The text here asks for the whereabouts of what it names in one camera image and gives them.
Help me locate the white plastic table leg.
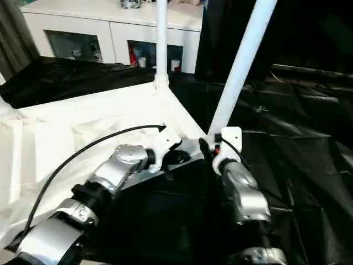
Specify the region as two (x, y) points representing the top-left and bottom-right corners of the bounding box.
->
(153, 0), (169, 91)
(207, 0), (278, 139)
(0, 72), (15, 118)

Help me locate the grey patterned ornament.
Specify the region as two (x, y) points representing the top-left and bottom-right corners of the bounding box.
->
(120, 0), (143, 9)

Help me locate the white plastic table top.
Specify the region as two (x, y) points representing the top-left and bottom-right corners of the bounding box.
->
(0, 82), (213, 248)

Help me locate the black backdrop cloth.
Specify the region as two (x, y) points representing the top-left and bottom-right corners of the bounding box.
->
(195, 0), (353, 81)

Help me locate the white glass-door cabinet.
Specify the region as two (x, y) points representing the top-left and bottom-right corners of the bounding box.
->
(20, 0), (205, 75)

